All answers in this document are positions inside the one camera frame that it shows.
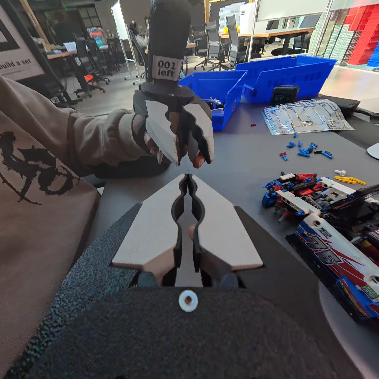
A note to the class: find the black charger box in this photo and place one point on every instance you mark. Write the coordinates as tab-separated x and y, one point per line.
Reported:
284	96

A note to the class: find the red blue lego connector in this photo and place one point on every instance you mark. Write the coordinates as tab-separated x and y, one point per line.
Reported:
283	156

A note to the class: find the cluster of blue lego pins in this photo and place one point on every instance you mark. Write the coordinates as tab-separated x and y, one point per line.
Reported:
305	149

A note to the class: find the lego race car model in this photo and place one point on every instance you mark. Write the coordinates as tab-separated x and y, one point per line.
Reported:
325	251

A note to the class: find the white stand base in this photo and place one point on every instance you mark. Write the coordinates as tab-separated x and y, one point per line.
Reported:
373	151

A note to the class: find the small blue plastic bin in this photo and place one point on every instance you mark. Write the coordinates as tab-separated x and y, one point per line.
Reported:
231	88

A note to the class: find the person's right hand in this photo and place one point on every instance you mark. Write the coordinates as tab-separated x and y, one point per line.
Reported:
192	232

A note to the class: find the person's left forearm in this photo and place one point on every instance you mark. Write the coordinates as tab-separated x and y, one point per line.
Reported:
97	139

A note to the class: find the stack of red blue bins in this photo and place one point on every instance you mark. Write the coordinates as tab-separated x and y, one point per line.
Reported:
361	35

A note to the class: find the stack of white storage bins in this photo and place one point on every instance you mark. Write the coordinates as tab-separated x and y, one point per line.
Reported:
234	14

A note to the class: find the wall whiteboard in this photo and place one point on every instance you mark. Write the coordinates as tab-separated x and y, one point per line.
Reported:
293	9

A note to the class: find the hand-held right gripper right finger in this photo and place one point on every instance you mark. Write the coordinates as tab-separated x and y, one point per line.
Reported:
231	237

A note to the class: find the large blue plastic bin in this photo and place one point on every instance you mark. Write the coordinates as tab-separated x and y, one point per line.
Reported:
281	77

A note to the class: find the rolling whiteboard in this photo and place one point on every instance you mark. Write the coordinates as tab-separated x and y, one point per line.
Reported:
123	29

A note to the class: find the framed marker sign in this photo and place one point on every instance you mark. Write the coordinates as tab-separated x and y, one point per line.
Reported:
17	59

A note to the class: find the wooden office table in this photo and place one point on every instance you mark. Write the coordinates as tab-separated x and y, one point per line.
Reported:
281	32

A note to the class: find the black office chair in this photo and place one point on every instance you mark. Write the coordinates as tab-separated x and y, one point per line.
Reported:
86	59

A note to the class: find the person's beige printed sweatshirt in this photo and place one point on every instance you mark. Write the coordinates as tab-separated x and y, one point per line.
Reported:
44	237

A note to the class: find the sticker sheet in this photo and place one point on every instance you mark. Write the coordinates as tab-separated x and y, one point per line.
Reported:
308	118

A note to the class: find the black power adapter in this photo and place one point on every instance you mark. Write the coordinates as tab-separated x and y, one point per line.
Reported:
343	102

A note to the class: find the person's left hand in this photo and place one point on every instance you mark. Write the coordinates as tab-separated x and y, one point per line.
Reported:
151	145

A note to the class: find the white lego elbow piece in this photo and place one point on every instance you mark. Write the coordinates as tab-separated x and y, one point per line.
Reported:
340	172

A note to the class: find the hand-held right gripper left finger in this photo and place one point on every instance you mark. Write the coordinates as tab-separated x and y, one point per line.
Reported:
145	237

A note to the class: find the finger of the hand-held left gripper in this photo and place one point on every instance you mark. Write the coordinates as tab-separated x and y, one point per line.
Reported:
157	124
204	127

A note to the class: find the black knit cloth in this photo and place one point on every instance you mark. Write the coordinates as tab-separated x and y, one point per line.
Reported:
130	170

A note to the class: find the yellow lego piece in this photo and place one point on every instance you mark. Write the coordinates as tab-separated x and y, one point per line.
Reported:
359	181
343	178
349	181

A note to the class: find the grey mesh office chair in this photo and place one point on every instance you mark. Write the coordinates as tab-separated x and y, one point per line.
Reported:
213	44
237	38

